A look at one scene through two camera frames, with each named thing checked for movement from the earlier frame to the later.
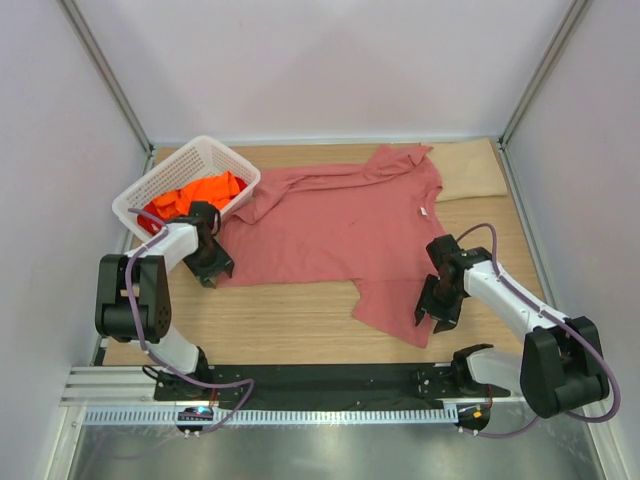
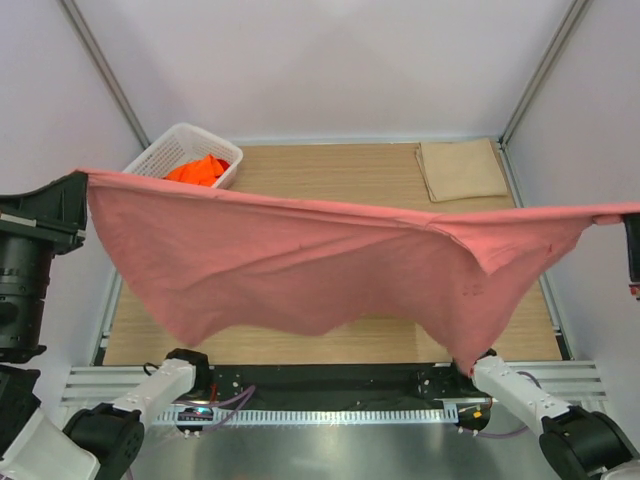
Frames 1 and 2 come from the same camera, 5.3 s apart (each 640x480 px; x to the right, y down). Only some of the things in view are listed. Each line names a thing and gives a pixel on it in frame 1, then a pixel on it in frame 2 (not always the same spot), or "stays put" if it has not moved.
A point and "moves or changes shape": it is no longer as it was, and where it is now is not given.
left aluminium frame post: (106, 72) stays put
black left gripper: (222, 263) → (57, 208)
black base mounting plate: (240, 383) stays put
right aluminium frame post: (571, 18) stays put
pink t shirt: (368, 222) moves or changes shape
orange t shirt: (217, 189) → (203, 172)
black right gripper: (447, 317) → (632, 225)
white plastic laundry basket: (201, 158) → (190, 153)
